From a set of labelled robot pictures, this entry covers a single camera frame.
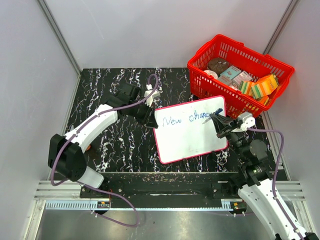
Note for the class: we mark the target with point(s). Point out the red plastic shopping basket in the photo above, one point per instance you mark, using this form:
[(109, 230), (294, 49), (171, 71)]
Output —
[(237, 54)]

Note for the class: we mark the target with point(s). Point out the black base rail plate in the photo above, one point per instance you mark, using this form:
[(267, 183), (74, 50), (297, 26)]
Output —
[(215, 185)]

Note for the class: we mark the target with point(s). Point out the white blue whiteboard marker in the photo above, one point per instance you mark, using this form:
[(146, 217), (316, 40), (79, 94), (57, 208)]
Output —
[(214, 117)]

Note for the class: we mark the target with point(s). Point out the teal small box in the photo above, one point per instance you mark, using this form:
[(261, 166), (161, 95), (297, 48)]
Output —
[(231, 72)]

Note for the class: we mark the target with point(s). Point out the orange sponge pack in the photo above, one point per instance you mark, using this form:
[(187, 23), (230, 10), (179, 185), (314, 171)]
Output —
[(264, 86)]

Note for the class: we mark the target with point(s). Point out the white tape roll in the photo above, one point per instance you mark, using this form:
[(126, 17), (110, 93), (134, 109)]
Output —
[(211, 73)]

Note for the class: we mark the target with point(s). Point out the pink white small box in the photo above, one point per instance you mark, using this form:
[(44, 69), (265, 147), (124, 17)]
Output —
[(242, 77)]

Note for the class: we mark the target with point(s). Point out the pink framed whiteboard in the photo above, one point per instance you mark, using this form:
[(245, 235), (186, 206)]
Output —
[(183, 131)]

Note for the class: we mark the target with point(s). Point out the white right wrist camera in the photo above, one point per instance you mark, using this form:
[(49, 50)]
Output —
[(246, 121)]

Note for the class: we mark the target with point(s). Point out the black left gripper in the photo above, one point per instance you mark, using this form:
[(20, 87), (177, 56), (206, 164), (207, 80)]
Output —
[(149, 120)]

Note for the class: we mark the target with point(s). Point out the brown round item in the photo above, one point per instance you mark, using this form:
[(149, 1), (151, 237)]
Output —
[(218, 65)]

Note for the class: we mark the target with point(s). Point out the yellow green sponge pack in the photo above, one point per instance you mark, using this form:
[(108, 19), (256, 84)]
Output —
[(245, 88)]

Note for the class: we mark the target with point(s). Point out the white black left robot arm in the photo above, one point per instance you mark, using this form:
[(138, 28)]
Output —
[(67, 152)]

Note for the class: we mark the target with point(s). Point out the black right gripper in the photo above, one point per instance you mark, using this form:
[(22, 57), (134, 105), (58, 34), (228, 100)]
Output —
[(220, 123)]

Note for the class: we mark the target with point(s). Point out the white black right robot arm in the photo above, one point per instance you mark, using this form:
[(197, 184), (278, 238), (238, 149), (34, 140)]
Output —
[(254, 183)]

